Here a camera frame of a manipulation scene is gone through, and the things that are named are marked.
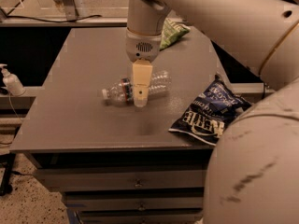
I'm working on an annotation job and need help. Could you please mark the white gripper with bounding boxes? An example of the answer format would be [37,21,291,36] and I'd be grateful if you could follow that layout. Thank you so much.
[125,29,162,107]

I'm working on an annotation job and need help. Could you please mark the clear plastic water bottle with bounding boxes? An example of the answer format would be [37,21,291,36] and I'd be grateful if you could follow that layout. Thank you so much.
[102,70,171,107]

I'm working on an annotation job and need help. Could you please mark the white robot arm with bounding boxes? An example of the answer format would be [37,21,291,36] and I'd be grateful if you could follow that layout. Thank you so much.
[149,0,299,224]

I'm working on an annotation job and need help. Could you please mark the white pump dispenser bottle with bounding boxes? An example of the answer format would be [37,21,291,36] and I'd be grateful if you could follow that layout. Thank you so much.
[0,63,25,96]

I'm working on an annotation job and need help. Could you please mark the green chip bag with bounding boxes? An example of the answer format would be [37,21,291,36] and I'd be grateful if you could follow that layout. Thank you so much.
[160,19,191,50]

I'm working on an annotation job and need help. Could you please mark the blue kettle chip bag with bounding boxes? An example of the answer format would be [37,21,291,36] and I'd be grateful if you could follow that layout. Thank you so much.
[169,75,251,146]

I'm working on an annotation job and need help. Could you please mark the grey drawer cabinet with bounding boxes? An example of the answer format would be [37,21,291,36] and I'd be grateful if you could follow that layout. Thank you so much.
[11,28,222,224]

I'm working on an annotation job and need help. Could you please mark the metal frame post left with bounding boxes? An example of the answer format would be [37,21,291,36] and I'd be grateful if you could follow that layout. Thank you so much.
[62,0,87,21]

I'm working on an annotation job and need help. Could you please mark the black cable on ledge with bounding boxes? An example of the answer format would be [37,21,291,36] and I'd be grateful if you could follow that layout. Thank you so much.
[0,7,103,24]

